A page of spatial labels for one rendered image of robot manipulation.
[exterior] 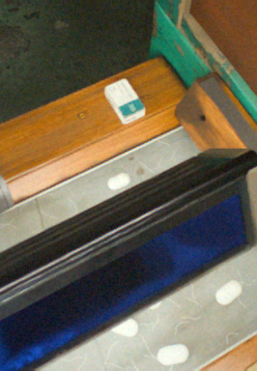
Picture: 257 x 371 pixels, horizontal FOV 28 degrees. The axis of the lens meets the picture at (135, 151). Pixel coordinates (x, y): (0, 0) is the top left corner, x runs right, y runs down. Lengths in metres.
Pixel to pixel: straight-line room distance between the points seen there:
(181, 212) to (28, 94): 1.43
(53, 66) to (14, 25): 0.23
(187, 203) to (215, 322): 0.38
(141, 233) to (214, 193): 0.05
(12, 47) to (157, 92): 1.13
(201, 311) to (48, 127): 0.33
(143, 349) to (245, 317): 0.14
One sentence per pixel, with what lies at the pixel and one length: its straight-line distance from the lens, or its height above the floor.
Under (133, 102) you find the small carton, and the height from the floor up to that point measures 0.79.
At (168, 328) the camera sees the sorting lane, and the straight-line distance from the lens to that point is 0.67.
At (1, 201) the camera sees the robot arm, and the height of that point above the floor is 0.89.
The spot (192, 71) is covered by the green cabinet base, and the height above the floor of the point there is 0.80.
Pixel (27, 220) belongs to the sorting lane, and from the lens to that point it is 0.71.
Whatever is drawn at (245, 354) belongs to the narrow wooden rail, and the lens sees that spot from 0.65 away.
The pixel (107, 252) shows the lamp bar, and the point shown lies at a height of 1.11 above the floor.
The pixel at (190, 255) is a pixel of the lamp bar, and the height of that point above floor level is 1.07.
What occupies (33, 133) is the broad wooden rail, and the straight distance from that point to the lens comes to 0.74.
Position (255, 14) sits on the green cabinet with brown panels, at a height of 0.98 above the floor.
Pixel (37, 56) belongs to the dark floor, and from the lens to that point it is 1.81.
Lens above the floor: 1.40
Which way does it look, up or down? 62 degrees down
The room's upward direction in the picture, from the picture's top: 5 degrees clockwise
